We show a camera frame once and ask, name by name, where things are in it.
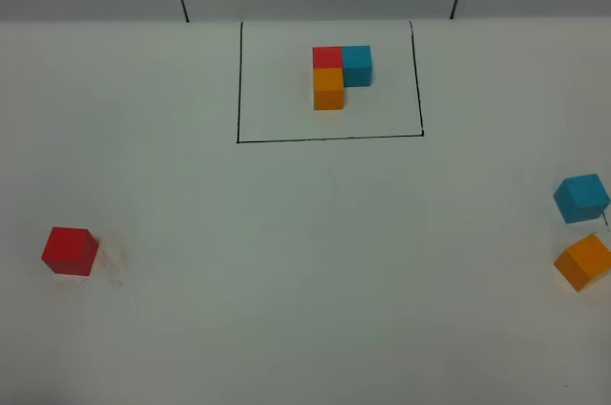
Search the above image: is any blue template block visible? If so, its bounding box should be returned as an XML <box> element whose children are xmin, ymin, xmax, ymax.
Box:
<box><xmin>342</xmin><ymin>45</ymin><xmax>373</xmax><ymax>88</ymax></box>

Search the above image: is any orange template block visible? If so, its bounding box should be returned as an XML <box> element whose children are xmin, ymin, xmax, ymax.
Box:
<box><xmin>313</xmin><ymin>68</ymin><xmax>345</xmax><ymax>111</ymax></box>

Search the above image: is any red template block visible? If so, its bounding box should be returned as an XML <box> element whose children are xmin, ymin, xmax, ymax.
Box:
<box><xmin>312</xmin><ymin>46</ymin><xmax>344</xmax><ymax>69</ymax></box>

